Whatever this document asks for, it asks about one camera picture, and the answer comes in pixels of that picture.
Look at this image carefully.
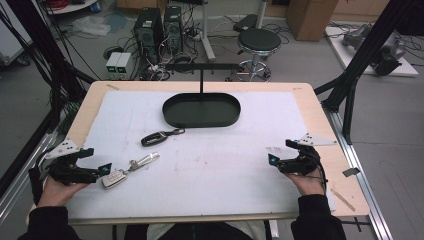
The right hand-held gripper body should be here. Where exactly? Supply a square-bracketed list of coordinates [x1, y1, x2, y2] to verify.
[278, 132, 338, 177]

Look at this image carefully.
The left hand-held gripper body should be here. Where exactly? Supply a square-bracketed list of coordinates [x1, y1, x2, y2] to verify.
[39, 139, 101, 186]

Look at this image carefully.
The silver car key with strap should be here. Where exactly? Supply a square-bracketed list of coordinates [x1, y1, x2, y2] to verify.
[100, 151, 161, 190]

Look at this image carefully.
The person's right hand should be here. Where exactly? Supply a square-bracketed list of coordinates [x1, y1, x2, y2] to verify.
[285, 167, 326, 197]

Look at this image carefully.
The person's left hand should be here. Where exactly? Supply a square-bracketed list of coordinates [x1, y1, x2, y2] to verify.
[37, 174, 90, 208]

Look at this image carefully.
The small metal plate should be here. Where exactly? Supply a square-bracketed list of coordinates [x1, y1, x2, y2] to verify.
[341, 166, 362, 178]

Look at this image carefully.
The thin wooden stick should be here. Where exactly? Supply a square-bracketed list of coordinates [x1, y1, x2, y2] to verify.
[329, 187, 357, 213]

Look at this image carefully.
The wooden table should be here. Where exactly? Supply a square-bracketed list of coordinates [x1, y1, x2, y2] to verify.
[25, 80, 372, 226]

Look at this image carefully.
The white table mat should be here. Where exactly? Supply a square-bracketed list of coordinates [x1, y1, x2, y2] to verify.
[65, 90, 337, 221]

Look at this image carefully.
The black oval tray with hanger stand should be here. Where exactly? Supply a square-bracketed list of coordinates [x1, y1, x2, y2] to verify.
[161, 62, 242, 130]

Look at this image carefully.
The white power supply box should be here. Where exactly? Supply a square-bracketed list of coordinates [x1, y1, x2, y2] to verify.
[115, 52, 133, 81]
[105, 51, 123, 80]

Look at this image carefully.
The white floor board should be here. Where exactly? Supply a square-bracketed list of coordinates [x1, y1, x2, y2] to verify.
[324, 25, 420, 79]

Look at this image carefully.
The person's torso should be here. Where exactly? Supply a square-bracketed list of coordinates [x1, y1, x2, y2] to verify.
[123, 221, 268, 240]

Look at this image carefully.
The black round stool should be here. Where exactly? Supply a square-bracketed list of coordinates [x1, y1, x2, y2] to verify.
[229, 27, 283, 83]

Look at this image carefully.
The brown wooden cabinet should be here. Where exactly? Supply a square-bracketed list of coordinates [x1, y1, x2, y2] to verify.
[285, 0, 340, 43]

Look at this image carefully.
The clear plastic bag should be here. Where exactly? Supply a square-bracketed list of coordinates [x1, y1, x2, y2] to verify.
[70, 15, 112, 37]

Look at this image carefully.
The black and grey device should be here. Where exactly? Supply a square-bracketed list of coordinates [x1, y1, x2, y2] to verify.
[371, 31, 408, 77]

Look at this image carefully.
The flat black case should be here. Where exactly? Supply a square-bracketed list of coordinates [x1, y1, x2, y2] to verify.
[232, 13, 259, 33]

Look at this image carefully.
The black computer tower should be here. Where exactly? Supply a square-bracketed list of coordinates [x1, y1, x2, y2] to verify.
[132, 7, 165, 65]
[163, 4, 184, 55]

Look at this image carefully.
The grey desk leg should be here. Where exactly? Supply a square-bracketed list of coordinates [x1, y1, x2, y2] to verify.
[199, 0, 217, 63]

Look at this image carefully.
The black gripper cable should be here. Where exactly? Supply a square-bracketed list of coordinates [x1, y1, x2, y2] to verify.
[312, 151, 330, 194]

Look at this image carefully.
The black strap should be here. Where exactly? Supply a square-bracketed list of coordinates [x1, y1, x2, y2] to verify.
[27, 165, 45, 206]

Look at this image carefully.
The aluminium rail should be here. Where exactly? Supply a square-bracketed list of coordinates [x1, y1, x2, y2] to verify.
[0, 131, 58, 225]
[321, 107, 395, 240]

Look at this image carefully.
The black car key with ring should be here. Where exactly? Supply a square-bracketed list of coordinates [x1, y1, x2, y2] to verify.
[140, 127, 186, 148]

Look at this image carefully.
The black frame strut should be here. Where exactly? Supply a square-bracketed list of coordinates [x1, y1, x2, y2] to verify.
[313, 0, 424, 146]
[0, 0, 98, 135]

